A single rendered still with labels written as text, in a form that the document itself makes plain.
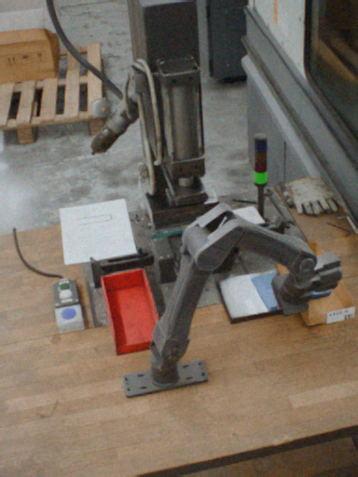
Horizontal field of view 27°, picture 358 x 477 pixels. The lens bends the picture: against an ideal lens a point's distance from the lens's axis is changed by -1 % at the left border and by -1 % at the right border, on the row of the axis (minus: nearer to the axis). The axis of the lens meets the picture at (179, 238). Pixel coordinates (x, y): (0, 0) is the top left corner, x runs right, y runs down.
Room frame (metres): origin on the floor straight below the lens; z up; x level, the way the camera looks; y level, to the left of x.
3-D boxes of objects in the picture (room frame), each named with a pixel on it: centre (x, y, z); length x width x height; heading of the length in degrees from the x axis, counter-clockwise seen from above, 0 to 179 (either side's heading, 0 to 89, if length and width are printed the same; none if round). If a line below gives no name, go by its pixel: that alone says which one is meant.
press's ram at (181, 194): (1.71, 0.00, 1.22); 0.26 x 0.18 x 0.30; 10
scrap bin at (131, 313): (1.45, 0.14, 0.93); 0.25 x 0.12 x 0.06; 10
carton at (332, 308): (1.50, -0.35, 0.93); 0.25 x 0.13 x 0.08; 10
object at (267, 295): (1.48, -0.24, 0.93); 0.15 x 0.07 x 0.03; 13
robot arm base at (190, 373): (1.22, 0.06, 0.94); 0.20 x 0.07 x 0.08; 100
